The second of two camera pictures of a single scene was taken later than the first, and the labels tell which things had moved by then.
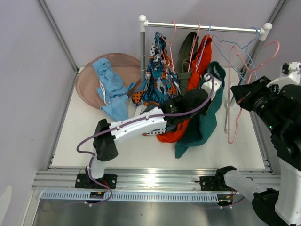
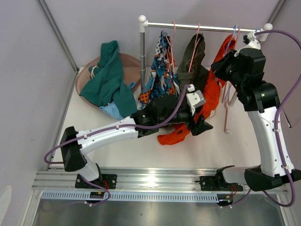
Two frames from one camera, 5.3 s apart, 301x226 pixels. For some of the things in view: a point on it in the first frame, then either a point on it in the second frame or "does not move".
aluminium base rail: x=163 y=180 does not move
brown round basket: x=87 y=80 does not move
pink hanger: x=253 y=69 -> x=233 y=48
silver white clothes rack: x=143 y=23 does not move
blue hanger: x=203 y=47 -> x=235 y=27
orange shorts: x=201 y=61 -> x=212 y=93
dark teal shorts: x=205 y=125 -> x=107 y=83
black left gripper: x=204 y=111 -> x=201 y=125
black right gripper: x=243 y=93 -> x=218 y=67
